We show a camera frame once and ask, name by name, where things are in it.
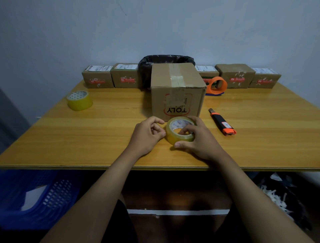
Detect person's right hand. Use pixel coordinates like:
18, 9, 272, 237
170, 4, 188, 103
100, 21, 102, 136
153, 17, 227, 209
174, 116, 226, 162

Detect person's left hand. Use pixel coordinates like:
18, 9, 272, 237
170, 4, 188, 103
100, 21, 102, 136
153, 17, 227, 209
126, 116, 167, 158

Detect clear packing tape roll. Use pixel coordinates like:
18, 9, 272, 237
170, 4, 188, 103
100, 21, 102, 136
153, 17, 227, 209
165, 116, 196, 146

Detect person's left forearm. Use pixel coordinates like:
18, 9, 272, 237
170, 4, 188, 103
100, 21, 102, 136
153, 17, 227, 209
40, 147, 141, 243

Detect person's right forearm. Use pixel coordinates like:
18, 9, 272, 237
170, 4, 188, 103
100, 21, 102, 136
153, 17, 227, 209
212, 150, 314, 243

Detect large taped cardboard box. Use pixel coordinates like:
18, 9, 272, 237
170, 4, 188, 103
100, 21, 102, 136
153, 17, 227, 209
150, 63, 207, 123

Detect orange black utility knife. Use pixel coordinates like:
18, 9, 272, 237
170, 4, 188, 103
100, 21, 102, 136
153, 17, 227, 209
208, 108, 237, 136

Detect orange tape dispenser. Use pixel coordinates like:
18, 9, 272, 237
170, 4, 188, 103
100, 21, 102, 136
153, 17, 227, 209
205, 76, 228, 96

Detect small labelled cardboard box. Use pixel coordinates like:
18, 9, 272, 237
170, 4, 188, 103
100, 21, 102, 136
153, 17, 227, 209
195, 65, 220, 86
82, 65, 115, 89
110, 64, 140, 88
248, 68, 282, 89

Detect small cardboard box without label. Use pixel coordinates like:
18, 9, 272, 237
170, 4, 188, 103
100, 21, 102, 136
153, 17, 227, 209
215, 64, 256, 89

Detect black trash bag bin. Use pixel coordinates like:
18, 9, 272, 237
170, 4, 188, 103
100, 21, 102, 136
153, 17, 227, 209
138, 55, 196, 89

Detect yellow packing tape roll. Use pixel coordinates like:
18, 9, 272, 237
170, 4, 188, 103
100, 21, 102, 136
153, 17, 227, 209
66, 90, 93, 111

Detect black shorts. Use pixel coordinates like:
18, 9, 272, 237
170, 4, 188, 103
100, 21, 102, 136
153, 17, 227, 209
101, 194, 253, 243

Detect black bag of shredded paper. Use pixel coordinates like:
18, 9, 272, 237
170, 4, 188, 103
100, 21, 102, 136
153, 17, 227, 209
254, 172, 313, 231

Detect blue plastic basket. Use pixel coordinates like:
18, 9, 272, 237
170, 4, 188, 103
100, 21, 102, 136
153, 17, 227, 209
0, 170, 83, 231

